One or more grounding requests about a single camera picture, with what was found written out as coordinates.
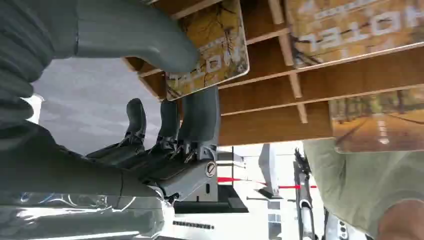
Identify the white device with vent slots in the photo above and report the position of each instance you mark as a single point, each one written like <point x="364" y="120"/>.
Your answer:
<point x="218" y="228"/>

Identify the red barrier tape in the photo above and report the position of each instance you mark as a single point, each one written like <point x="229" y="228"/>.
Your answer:
<point x="228" y="180"/>

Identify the person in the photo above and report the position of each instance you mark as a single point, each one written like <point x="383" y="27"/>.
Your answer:
<point x="351" y="179"/>

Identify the shiny silver cover plate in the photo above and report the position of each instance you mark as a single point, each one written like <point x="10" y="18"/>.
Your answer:
<point x="82" y="218"/>

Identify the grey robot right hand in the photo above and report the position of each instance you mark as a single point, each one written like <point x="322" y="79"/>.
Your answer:
<point x="185" y="179"/>

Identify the large yellow hotel print card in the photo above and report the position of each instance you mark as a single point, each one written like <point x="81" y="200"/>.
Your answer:
<point x="348" y="30"/>

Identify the tree road print card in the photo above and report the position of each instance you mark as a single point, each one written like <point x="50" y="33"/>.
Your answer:
<point x="374" y="126"/>

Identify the white stand post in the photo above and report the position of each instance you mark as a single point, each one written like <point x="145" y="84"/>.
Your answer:
<point x="269" y="169"/>

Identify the black tripod stand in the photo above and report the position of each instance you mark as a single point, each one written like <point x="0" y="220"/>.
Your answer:
<point x="303" y="195"/>

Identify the wooden card box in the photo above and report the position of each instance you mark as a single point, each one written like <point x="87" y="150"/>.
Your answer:
<point x="265" y="99"/>

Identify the robot right arm ribbed sleeve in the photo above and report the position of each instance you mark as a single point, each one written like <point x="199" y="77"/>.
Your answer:
<point x="20" y="49"/>

